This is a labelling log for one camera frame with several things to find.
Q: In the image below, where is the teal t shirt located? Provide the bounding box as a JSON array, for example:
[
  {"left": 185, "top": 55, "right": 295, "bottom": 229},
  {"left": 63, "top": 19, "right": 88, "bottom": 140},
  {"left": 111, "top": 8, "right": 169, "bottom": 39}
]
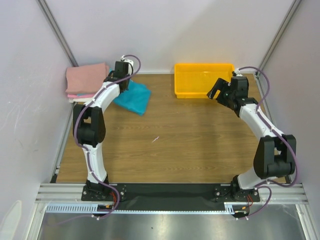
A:
[{"left": 113, "top": 80, "right": 152, "bottom": 116}]

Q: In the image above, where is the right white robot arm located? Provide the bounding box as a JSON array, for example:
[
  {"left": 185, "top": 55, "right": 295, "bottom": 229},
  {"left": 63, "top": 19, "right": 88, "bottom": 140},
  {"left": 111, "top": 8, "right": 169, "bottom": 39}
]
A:
[{"left": 207, "top": 75, "right": 297, "bottom": 201}]

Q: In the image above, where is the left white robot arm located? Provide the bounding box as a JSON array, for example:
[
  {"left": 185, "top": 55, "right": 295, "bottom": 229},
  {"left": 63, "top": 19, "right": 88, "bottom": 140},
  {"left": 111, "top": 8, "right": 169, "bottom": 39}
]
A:
[{"left": 72, "top": 58, "right": 134, "bottom": 201}]

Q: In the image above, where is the light blue folded shirt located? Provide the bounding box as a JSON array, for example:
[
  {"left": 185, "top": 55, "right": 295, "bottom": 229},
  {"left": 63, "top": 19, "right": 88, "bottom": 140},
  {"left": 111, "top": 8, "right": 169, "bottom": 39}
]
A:
[{"left": 76, "top": 67, "right": 114, "bottom": 97}]

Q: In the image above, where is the yellow plastic tray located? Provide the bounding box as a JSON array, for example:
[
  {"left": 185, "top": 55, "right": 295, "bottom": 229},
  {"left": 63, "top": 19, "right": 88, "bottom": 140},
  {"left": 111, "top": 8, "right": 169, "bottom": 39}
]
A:
[{"left": 174, "top": 63, "right": 235, "bottom": 99}]

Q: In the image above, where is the dusty pink folded shirt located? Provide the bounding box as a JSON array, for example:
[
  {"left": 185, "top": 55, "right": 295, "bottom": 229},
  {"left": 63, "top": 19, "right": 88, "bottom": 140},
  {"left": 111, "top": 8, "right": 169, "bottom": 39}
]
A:
[{"left": 65, "top": 62, "right": 110, "bottom": 95}]

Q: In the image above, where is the bright pink folded shirt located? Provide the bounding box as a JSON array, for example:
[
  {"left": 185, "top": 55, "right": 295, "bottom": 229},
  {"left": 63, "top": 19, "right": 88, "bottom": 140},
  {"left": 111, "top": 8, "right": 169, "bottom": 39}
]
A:
[{"left": 67, "top": 93, "right": 95, "bottom": 99}]

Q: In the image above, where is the white folded shirt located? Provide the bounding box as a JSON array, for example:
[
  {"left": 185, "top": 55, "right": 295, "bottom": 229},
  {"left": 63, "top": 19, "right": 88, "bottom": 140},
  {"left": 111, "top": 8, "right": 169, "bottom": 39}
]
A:
[{"left": 68, "top": 97, "right": 92, "bottom": 103}]

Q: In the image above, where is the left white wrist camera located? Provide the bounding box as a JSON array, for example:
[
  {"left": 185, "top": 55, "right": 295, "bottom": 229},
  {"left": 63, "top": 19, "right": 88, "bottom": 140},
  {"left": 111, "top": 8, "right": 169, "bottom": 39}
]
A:
[{"left": 120, "top": 55, "right": 134, "bottom": 75}]

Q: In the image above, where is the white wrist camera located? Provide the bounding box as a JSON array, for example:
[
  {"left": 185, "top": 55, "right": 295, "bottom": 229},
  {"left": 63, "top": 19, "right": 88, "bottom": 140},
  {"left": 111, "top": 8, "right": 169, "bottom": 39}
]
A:
[
  {"left": 232, "top": 68, "right": 244, "bottom": 78},
  {"left": 120, "top": 55, "right": 134, "bottom": 75}
]

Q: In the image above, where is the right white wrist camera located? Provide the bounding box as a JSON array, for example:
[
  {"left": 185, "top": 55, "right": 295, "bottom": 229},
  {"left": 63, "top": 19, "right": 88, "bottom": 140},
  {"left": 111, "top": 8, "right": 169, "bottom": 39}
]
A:
[{"left": 232, "top": 68, "right": 244, "bottom": 78}]

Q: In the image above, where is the aluminium frame rail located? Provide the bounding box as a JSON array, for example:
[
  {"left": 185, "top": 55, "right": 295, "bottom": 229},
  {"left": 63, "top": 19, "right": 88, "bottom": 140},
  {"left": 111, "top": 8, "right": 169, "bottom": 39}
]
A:
[{"left": 35, "top": 183, "right": 308, "bottom": 205}]

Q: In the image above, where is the left aluminium corner post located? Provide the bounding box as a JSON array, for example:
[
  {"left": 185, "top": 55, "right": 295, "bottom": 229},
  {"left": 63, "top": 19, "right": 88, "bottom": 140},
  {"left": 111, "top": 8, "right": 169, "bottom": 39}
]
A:
[{"left": 36, "top": 0, "right": 79, "bottom": 67}]

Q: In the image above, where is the aluminium corner post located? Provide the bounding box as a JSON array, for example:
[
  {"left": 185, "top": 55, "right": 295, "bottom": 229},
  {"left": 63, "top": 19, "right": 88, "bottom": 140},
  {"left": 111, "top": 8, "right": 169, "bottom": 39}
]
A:
[
  {"left": 36, "top": 0, "right": 79, "bottom": 67},
  {"left": 259, "top": 0, "right": 304, "bottom": 70}
]

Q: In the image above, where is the right aluminium corner post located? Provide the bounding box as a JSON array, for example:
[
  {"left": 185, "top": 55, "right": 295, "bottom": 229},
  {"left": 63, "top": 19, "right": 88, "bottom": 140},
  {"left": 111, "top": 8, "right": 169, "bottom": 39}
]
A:
[{"left": 259, "top": 0, "right": 304, "bottom": 70}]

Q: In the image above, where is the white slotted cable duct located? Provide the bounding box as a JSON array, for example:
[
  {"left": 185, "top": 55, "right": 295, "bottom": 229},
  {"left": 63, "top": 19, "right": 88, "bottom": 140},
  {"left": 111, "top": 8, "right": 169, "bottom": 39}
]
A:
[{"left": 45, "top": 203, "right": 235, "bottom": 215}]

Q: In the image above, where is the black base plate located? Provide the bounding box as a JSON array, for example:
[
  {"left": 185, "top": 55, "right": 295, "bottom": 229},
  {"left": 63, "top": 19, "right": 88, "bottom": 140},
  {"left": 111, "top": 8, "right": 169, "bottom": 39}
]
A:
[{"left": 81, "top": 182, "right": 261, "bottom": 212}]

